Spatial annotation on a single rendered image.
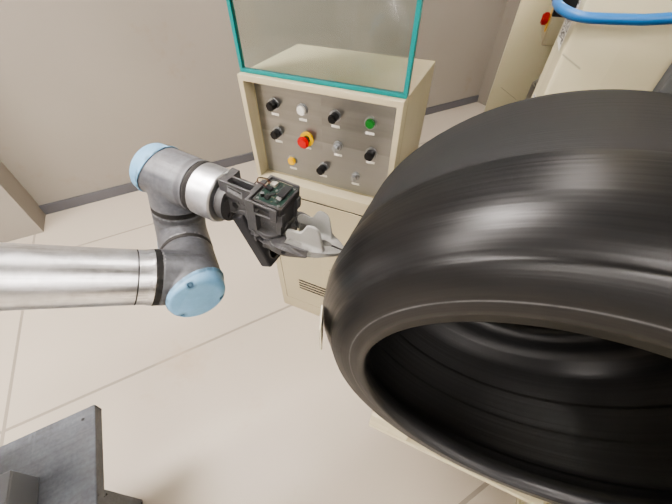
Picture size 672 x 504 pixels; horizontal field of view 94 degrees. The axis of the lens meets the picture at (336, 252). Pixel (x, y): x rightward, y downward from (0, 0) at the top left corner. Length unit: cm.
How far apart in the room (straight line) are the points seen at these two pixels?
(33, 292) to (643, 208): 60
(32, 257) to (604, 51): 79
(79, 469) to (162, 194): 85
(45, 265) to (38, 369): 182
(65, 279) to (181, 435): 135
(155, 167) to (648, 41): 71
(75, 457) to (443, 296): 112
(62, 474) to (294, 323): 112
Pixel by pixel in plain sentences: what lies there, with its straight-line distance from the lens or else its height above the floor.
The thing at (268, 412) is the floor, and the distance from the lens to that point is 171.
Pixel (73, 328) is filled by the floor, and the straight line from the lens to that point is 238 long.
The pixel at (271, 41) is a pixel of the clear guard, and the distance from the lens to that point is 112.
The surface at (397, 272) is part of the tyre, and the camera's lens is 31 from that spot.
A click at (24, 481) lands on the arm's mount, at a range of 123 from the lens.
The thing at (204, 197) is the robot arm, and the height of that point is 131.
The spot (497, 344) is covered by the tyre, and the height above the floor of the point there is 94.
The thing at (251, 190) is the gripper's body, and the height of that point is 133.
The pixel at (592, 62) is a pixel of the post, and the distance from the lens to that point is 62.
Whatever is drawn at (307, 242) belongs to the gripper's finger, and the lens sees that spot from 48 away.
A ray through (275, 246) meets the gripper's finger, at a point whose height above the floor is 126.
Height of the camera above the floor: 161
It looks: 46 degrees down
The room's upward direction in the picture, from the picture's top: straight up
